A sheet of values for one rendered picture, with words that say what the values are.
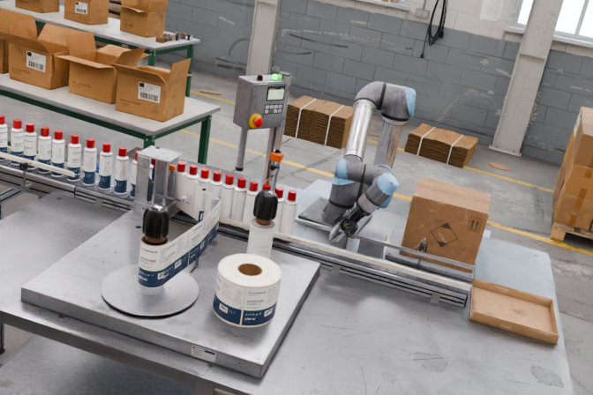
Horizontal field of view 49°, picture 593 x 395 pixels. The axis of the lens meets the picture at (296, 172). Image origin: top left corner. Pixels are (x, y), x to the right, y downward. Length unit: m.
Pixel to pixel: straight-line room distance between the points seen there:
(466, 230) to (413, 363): 0.71
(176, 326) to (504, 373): 1.04
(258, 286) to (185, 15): 7.25
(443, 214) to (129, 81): 2.26
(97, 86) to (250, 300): 2.67
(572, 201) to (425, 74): 2.89
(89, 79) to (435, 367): 3.04
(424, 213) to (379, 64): 5.40
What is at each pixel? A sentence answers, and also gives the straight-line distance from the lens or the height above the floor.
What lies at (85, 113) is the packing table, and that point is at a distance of 4.21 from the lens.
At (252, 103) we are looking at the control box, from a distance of 2.46.
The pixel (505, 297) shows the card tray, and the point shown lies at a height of 0.83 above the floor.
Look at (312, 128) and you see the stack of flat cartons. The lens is 6.60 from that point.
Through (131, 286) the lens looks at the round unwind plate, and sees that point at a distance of 2.18.
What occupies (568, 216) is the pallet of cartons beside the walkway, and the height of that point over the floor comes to 0.22.
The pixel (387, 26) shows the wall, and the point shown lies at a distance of 7.87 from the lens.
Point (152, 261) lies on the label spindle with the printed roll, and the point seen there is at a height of 1.01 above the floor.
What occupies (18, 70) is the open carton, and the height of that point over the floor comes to 0.85.
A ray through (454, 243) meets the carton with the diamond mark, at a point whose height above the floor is 0.96.
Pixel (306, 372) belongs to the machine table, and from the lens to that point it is 2.00.
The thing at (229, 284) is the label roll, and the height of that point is 1.01.
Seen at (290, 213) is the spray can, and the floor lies 1.00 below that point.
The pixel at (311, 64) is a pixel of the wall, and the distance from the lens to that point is 8.23.
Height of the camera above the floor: 2.05
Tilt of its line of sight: 21 degrees down
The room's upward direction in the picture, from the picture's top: 9 degrees clockwise
